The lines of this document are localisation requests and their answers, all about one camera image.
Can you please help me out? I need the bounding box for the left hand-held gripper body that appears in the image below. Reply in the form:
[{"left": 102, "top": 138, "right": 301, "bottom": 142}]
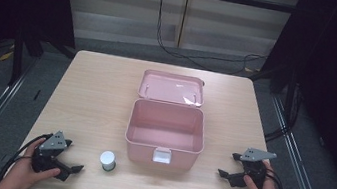
[{"left": 30, "top": 126, "right": 72, "bottom": 178}]

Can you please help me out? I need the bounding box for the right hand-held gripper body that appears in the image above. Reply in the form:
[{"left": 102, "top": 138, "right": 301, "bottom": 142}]
[{"left": 234, "top": 146, "right": 278, "bottom": 189}]

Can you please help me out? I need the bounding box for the pink plastic storage box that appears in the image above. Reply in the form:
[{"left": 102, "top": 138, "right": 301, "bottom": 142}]
[{"left": 120, "top": 66, "right": 215, "bottom": 174}]

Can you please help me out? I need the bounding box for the person's left hand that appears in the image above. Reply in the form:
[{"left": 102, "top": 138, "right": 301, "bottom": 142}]
[{"left": 0, "top": 132, "right": 66, "bottom": 189}]

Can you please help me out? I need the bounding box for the small black floor stick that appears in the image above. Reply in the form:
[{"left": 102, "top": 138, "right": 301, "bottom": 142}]
[{"left": 32, "top": 88, "right": 42, "bottom": 102}]

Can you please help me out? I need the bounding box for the black metal stand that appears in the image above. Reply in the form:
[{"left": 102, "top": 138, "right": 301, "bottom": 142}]
[
  {"left": 241, "top": 60, "right": 305, "bottom": 132},
  {"left": 6, "top": 25, "right": 80, "bottom": 96}
]

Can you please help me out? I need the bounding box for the yellow tape strip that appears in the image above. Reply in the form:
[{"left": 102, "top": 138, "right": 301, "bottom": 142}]
[{"left": 0, "top": 48, "right": 15, "bottom": 64}]

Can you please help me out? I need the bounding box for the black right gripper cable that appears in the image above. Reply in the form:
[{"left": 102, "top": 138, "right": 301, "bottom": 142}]
[{"left": 262, "top": 167, "right": 291, "bottom": 189}]

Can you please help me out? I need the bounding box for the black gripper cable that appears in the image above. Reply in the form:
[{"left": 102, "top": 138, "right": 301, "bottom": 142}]
[
  {"left": 262, "top": 167, "right": 291, "bottom": 189},
  {"left": 0, "top": 125, "right": 54, "bottom": 189}
]

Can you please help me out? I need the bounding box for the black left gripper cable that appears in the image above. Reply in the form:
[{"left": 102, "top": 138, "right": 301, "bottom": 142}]
[{"left": 0, "top": 125, "right": 54, "bottom": 189}]

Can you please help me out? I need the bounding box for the black floor cable bundle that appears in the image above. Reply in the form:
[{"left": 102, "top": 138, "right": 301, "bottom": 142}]
[{"left": 263, "top": 79, "right": 305, "bottom": 147}]

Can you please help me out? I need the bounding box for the long black wall cable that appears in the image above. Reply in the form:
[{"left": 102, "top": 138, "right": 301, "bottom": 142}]
[{"left": 148, "top": 0, "right": 277, "bottom": 81}]

